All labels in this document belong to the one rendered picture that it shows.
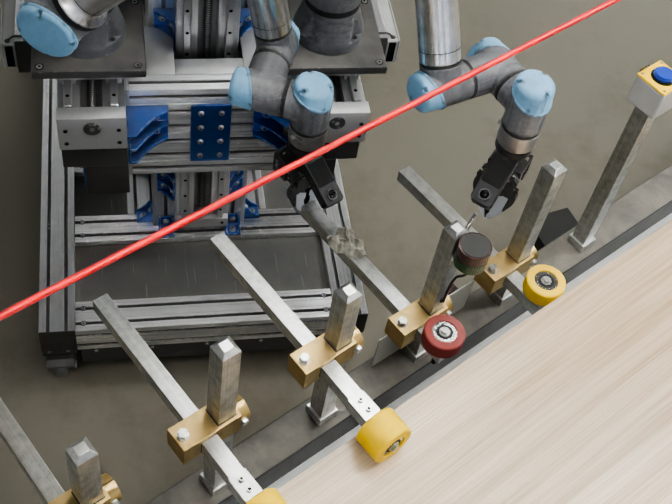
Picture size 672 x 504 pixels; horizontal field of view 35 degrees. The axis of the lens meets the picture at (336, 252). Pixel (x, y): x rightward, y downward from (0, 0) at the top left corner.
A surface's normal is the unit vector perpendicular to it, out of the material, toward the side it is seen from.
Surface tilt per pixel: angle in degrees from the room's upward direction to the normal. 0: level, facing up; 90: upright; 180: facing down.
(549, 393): 0
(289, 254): 0
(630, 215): 0
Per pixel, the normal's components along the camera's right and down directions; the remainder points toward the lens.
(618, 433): 0.12, -0.60
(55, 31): -0.30, 0.79
